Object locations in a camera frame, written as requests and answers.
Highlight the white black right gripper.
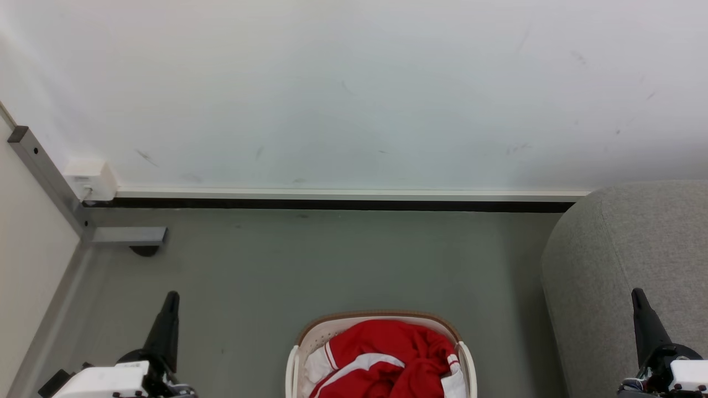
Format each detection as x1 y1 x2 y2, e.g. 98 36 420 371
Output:
617 287 708 398

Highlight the red garment with white stripes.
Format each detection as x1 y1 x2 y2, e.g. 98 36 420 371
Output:
303 320 468 398

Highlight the grey upholstered seat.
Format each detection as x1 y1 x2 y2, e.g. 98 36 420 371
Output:
541 180 708 398

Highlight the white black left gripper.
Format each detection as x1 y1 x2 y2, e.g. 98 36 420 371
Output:
38 291 197 398

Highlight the black baseboard strip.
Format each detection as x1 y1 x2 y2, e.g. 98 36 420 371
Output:
83 198 576 214

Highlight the white wall cable duct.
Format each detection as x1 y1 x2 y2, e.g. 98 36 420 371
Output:
115 188 591 201

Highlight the white perforated laundry basket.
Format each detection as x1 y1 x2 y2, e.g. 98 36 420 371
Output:
285 311 477 398

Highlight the white wall socket box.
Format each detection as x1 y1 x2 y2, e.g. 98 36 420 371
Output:
63 159 118 201

